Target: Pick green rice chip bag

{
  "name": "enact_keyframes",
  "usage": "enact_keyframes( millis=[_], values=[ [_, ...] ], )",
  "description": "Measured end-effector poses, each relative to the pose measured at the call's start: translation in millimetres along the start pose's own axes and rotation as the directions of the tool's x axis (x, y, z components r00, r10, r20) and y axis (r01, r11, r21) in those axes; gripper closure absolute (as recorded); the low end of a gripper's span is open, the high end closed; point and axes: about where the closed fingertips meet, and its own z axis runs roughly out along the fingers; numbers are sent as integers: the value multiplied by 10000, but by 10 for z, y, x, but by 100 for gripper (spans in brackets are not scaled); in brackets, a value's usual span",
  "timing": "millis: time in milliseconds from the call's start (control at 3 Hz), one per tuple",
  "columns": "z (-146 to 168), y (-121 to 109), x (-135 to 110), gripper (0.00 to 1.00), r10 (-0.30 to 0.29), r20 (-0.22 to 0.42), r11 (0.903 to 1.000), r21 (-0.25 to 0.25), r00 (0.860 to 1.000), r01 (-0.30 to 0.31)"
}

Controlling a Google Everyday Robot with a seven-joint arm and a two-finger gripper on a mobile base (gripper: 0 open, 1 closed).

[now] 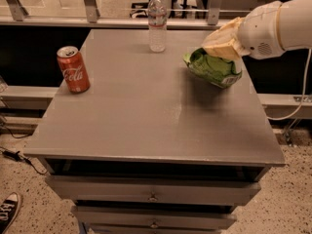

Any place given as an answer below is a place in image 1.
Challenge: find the black and white sneaker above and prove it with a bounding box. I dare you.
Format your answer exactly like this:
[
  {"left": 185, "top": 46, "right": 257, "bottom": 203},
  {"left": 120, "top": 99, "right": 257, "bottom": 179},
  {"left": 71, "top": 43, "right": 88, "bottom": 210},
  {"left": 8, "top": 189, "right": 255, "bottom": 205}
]
[{"left": 0, "top": 192, "right": 21, "bottom": 234}]

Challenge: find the clear plastic water bottle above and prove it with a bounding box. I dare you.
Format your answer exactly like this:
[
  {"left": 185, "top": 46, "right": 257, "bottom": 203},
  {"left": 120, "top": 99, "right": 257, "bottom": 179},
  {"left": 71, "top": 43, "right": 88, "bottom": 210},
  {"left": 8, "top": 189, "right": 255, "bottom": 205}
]
[{"left": 147, "top": 0, "right": 167, "bottom": 53}]

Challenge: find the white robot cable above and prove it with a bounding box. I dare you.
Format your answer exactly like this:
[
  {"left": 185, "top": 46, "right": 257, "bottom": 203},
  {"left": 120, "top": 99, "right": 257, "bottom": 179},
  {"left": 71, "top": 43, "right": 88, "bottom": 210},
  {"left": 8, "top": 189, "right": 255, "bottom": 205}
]
[{"left": 266, "top": 48, "right": 312, "bottom": 121}]

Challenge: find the grey drawer cabinet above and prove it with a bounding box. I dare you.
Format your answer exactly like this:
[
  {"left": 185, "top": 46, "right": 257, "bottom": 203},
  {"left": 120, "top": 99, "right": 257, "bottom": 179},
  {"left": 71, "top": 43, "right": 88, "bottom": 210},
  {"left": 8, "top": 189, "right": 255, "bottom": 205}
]
[{"left": 25, "top": 29, "right": 285, "bottom": 234}]

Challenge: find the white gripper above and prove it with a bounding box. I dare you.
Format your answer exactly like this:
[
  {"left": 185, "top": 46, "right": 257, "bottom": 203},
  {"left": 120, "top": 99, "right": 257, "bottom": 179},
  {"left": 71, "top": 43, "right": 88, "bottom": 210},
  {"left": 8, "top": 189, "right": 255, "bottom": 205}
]
[{"left": 202, "top": 1, "right": 285, "bottom": 60}]

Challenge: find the green rice chip bag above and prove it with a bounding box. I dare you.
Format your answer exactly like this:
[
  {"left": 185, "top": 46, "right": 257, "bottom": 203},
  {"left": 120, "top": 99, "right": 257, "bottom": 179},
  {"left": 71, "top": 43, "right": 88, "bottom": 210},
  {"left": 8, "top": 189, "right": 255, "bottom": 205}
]
[{"left": 183, "top": 48, "right": 242, "bottom": 89}]

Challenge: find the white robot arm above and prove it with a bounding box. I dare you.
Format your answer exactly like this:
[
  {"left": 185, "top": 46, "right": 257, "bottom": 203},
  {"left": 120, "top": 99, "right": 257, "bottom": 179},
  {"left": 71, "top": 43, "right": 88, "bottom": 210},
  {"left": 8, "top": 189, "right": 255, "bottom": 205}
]
[{"left": 202, "top": 0, "right": 312, "bottom": 60}]

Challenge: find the red Coca-Cola can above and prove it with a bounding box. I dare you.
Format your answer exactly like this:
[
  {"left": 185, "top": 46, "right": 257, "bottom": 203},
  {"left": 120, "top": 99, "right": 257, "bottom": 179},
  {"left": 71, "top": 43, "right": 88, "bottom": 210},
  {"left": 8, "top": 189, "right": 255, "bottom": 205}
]
[{"left": 57, "top": 46, "right": 91, "bottom": 94}]

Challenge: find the black power cable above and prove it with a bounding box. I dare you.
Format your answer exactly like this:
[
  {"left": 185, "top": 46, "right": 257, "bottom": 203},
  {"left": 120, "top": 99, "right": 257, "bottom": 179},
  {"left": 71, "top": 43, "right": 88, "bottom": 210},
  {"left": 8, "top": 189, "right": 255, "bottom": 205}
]
[{"left": 0, "top": 114, "right": 50, "bottom": 176}]

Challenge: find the metal railing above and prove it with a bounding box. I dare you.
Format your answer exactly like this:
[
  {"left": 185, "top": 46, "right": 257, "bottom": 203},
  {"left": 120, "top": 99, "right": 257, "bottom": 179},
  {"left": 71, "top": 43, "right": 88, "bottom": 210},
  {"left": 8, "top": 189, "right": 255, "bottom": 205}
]
[{"left": 0, "top": 0, "right": 284, "bottom": 32}]

